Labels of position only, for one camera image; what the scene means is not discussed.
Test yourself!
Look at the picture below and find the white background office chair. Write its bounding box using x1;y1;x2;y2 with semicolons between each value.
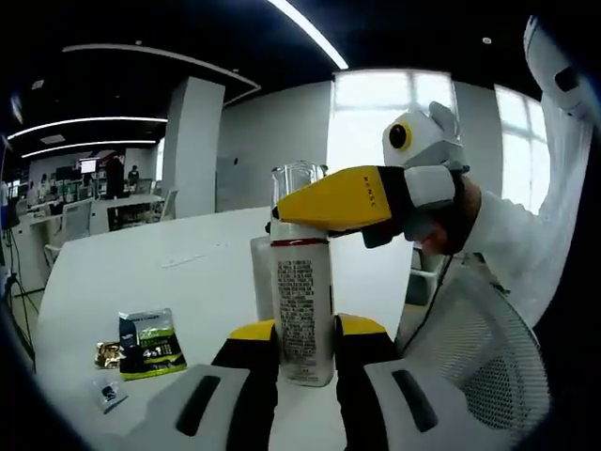
159;187;179;222
60;199;94;243

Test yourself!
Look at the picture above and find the green black skincare sachet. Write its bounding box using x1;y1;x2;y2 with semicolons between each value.
116;307;188;381

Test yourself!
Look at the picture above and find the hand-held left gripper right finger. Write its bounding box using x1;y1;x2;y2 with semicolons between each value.
332;313;471;451

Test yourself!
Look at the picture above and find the large bright window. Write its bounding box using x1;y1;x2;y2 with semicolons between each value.
328;70;550;212

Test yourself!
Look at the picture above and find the white worn device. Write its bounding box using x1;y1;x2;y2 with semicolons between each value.
522;13;593;118

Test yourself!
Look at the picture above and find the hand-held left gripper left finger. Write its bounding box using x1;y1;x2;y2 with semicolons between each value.
129;319;280;451

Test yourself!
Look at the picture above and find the white mesh office chair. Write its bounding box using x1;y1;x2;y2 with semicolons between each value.
398;262;553;428

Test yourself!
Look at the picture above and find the white skincare bottle red collar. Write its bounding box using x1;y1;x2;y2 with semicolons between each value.
249;234;277;321

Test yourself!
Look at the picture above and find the silver skincare bottle clear cap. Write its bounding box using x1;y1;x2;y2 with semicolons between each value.
269;160;336;388

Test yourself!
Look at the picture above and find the long ceiling light strip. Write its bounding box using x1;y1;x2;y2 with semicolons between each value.
21;138;166;160
7;115;169;141
266;0;350;71

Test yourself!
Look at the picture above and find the small clear skincare sachet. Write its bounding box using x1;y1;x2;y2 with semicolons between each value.
91;375;129;414

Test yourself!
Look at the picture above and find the gold skincare sachet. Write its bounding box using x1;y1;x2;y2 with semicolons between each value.
95;340;124;370

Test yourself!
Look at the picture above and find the person's right hand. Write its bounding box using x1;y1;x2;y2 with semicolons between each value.
419;177;485;258

